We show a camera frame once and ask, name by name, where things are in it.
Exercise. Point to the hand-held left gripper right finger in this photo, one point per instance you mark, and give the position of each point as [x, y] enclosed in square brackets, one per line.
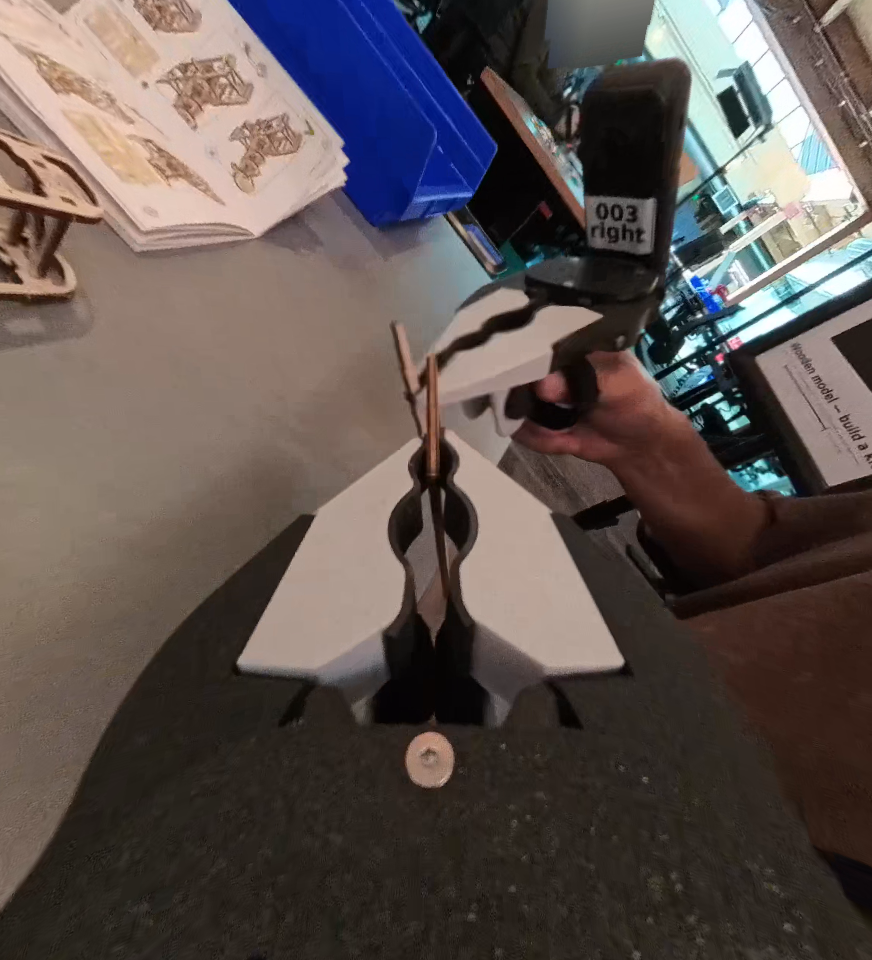
[541, 600]

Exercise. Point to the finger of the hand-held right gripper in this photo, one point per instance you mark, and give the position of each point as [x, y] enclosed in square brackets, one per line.
[488, 315]
[511, 360]

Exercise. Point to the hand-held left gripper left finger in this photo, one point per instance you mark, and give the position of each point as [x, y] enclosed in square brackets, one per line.
[331, 600]

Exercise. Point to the wooden gear parts sheet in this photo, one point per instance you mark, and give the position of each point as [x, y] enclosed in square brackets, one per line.
[433, 405]

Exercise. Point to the small wooden part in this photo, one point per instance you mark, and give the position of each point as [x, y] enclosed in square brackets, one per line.
[406, 360]

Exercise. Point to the person's right forearm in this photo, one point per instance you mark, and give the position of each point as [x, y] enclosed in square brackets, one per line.
[698, 510]

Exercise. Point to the grey desk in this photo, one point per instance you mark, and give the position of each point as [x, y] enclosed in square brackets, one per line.
[143, 450]

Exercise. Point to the person's right hand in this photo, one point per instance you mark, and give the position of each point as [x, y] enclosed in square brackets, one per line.
[631, 412]

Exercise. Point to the wooden edged side table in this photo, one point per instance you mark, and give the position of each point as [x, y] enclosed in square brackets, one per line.
[533, 142]

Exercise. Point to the black computer monitor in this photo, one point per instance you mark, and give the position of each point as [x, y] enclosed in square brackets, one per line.
[747, 101]

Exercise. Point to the blue plastic bin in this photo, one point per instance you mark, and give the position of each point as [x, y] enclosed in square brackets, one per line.
[376, 112]

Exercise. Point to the person's brown clothing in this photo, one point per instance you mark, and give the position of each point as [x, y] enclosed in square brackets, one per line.
[818, 712]

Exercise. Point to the white sign board black marker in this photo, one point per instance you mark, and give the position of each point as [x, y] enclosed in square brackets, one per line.
[818, 405]

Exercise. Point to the open instruction booklet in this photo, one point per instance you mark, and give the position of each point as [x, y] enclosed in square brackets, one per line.
[180, 150]

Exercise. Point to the wooden biplane model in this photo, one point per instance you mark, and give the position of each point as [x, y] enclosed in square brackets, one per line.
[23, 195]

